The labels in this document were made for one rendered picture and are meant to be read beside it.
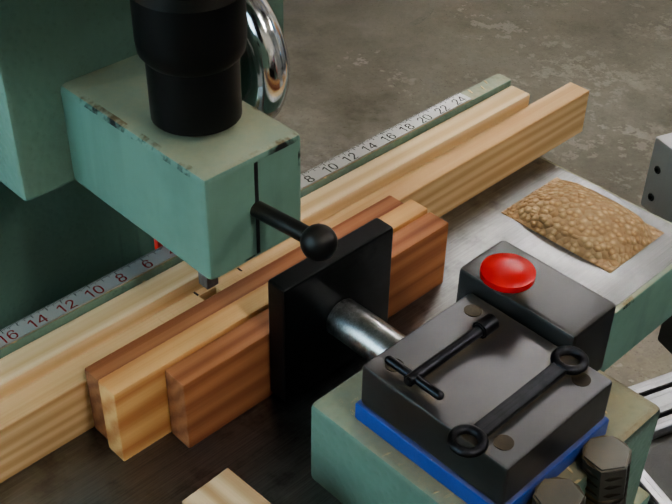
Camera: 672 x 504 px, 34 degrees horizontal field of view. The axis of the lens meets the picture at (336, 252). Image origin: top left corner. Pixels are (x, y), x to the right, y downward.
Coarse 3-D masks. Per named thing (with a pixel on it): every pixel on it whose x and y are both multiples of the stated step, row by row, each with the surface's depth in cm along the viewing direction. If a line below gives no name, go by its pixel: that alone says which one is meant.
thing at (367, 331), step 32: (384, 224) 66; (352, 256) 64; (384, 256) 67; (288, 288) 62; (320, 288) 64; (352, 288) 66; (384, 288) 69; (288, 320) 63; (320, 320) 65; (352, 320) 65; (384, 320) 71; (288, 352) 64; (320, 352) 67; (352, 352) 70; (288, 384) 66
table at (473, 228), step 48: (528, 192) 86; (480, 240) 81; (528, 240) 81; (624, 288) 77; (624, 336) 78; (336, 384) 69; (96, 432) 65; (240, 432) 66; (288, 432) 66; (48, 480) 62; (96, 480) 63; (144, 480) 63; (192, 480) 63; (288, 480) 63
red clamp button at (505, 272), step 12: (492, 264) 59; (504, 264) 59; (516, 264) 59; (528, 264) 59; (480, 276) 59; (492, 276) 58; (504, 276) 58; (516, 276) 58; (528, 276) 58; (492, 288) 58; (504, 288) 58; (516, 288) 58; (528, 288) 58
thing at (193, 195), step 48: (96, 96) 63; (144, 96) 63; (96, 144) 64; (144, 144) 60; (192, 144) 59; (240, 144) 59; (288, 144) 60; (96, 192) 67; (144, 192) 62; (192, 192) 58; (240, 192) 59; (288, 192) 62; (192, 240) 60; (240, 240) 61
